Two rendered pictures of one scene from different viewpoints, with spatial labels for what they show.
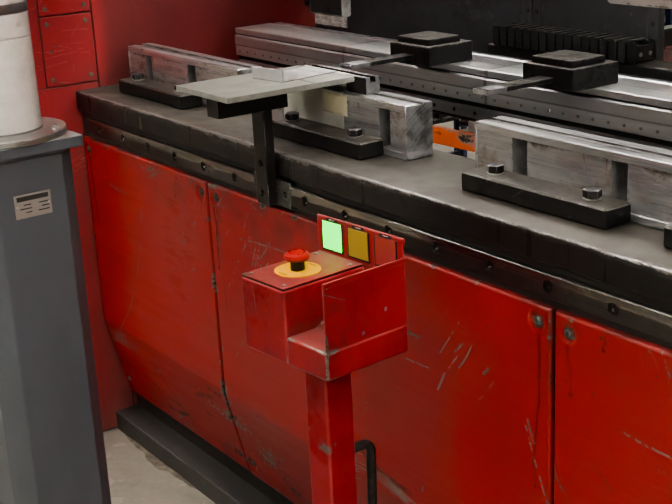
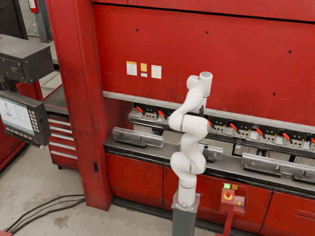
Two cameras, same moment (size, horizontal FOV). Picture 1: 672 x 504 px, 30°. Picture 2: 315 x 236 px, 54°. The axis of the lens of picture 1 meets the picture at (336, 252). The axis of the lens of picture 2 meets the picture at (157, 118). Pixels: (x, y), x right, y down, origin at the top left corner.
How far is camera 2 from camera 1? 222 cm
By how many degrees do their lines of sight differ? 37
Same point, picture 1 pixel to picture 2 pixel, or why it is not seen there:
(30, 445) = not seen: outside the picture
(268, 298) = (228, 205)
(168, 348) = (139, 191)
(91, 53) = (104, 134)
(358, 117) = (206, 152)
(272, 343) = (228, 210)
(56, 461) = not seen: outside the picture
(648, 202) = (284, 170)
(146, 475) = (132, 214)
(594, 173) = (272, 166)
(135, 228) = (128, 171)
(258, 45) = (138, 120)
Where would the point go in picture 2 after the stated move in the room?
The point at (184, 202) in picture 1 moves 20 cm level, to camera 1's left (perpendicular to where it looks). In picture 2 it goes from (152, 168) to (135, 178)
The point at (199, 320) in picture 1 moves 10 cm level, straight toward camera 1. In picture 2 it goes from (154, 188) to (161, 193)
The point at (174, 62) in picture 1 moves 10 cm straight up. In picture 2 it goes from (134, 136) to (133, 127)
